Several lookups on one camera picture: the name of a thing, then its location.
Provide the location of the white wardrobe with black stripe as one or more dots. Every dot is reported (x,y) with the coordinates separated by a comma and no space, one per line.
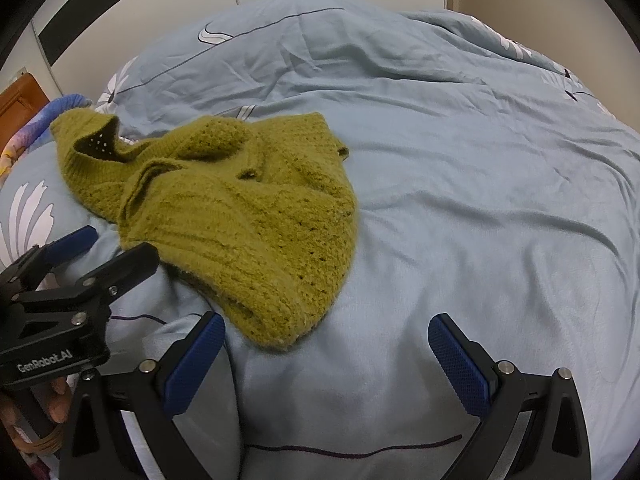
(150,0)

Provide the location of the colourful floral cloth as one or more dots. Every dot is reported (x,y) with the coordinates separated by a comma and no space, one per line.
(35,130)

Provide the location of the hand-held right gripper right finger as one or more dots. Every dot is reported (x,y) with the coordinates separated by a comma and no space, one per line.
(457,365)

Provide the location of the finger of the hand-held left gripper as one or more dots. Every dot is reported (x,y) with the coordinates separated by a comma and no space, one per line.
(130,262)
(75,240)

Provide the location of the brown wooden furniture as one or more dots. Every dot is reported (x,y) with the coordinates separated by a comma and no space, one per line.
(20,102)

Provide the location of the olive green knit sweater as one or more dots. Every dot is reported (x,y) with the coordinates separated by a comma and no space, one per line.
(225,210)

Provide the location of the blue floral duvet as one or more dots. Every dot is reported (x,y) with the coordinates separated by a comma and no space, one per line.
(475,185)

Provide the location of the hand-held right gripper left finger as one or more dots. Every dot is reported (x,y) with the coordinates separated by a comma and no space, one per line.
(195,365)

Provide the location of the person's left hand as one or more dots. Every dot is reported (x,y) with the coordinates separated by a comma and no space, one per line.
(59,402)

